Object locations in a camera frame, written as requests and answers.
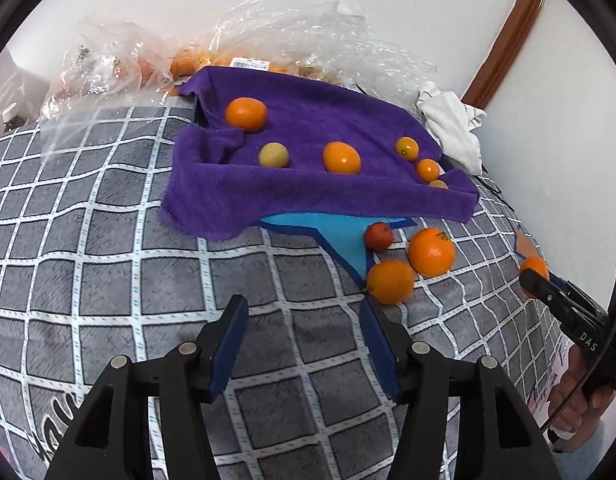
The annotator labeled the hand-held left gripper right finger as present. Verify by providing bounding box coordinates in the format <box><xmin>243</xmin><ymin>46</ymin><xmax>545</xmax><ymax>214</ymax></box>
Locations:
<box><xmin>359</xmin><ymin>300</ymin><xmax>558</xmax><ymax>480</ymax></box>

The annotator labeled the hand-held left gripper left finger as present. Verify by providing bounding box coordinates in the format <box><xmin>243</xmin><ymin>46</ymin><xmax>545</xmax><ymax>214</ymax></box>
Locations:
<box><xmin>44</xmin><ymin>295</ymin><xmax>250</xmax><ymax>480</ymax></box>

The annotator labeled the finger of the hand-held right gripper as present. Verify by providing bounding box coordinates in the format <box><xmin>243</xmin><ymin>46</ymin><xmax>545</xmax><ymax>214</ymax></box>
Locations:
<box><xmin>546</xmin><ymin>272</ymin><xmax>611</xmax><ymax>321</ymax></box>
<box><xmin>518</xmin><ymin>269</ymin><xmax>613</xmax><ymax>361</ymax></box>

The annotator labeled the yellow-green round fruit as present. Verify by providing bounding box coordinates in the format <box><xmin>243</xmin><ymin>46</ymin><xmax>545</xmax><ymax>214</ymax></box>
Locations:
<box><xmin>258</xmin><ymin>142</ymin><xmax>290</xmax><ymax>169</ymax></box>

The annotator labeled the oval orange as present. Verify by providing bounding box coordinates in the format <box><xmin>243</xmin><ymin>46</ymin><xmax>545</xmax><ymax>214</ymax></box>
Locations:
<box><xmin>322</xmin><ymin>141</ymin><xmax>362</xmax><ymax>176</ymax></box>

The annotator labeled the person's right forearm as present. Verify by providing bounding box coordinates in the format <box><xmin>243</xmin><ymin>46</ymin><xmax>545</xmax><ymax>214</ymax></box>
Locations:
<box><xmin>555</xmin><ymin>425</ymin><xmax>608</xmax><ymax>480</ymax></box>

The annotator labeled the person's right hand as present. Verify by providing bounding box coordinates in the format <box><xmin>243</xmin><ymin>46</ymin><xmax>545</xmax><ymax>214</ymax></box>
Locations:
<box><xmin>546</xmin><ymin>347</ymin><xmax>616</xmax><ymax>455</ymax></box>

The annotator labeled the large orange with stem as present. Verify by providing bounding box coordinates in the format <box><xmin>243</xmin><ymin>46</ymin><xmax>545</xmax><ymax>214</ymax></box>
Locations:
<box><xmin>408</xmin><ymin>227</ymin><xmax>457</xmax><ymax>278</ymax></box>

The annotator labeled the small red fruit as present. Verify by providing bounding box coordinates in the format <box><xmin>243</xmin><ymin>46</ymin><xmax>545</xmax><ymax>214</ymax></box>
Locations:
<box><xmin>363</xmin><ymin>222</ymin><xmax>393</xmax><ymax>252</ymax></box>

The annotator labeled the grey checked blanket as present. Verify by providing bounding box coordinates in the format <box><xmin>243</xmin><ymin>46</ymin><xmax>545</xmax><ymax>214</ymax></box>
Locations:
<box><xmin>0</xmin><ymin>100</ymin><xmax>588</xmax><ymax>480</ymax></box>

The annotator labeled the white cloth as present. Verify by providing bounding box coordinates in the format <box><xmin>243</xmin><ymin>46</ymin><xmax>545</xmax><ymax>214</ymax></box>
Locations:
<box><xmin>415</xmin><ymin>80</ymin><xmax>488</xmax><ymax>176</ymax></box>

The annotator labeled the small orange with dark spot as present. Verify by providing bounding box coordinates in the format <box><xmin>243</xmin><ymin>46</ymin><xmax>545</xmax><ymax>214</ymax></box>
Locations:
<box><xmin>395</xmin><ymin>136</ymin><xmax>419</xmax><ymax>162</ymax></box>

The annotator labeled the medium round orange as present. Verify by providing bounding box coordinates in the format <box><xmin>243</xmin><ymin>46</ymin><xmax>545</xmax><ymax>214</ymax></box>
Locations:
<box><xmin>225</xmin><ymin>97</ymin><xmax>267</xmax><ymax>133</ymax></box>

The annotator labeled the purple towel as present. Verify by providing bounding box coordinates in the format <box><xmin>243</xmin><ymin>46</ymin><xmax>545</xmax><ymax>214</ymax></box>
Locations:
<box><xmin>159</xmin><ymin>66</ymin><xmax>481</xmax><ymax>242</ymax></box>

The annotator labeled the pile of brown longans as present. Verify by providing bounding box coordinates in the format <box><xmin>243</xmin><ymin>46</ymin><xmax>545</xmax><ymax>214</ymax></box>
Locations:
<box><xmin>298</xmin><ymin>62</ymin><xmax>339</xmax><ymax>83</ymax></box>

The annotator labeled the pile of bagged small oranges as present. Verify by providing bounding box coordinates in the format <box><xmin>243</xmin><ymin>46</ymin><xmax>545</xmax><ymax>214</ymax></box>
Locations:
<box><xmin>169</xmin><ymin>45</ymin><xmax>309</xmax><ymax>78</ymax></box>

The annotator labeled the small clear plastic bag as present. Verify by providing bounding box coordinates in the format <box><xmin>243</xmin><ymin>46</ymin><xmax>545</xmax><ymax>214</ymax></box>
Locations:
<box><xmin>38</xmin><ymin>15</ymin><xmax>189</xmax><ymax>161</ymax></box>

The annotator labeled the dark drink bottle white cap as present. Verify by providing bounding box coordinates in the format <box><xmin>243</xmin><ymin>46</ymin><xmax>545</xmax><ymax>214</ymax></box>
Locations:
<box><xmin>0</xmin><ymin>102</ymin><xmax>26</xmax><ymax>133</ymax></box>

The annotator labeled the large clear plastic bag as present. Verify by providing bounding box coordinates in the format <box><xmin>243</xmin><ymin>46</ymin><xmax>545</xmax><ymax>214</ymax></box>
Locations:
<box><xmin>208</xmin><ymin>0</ymin><xmax>439</xmax><ymax>96</ymax></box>

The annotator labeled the black cable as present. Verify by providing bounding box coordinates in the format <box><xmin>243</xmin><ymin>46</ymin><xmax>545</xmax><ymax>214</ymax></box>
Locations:
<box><xmin>480</xmin><ymin>165</ymin><xmax>513</xmax><ymax>211</ymax></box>

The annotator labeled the brown wooden door frame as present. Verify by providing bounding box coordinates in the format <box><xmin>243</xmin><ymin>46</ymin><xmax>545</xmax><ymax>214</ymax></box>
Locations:
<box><xmin>460</xmin><ymin>0</ymin><xmax>551</xmax><ymax>111</ymax></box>

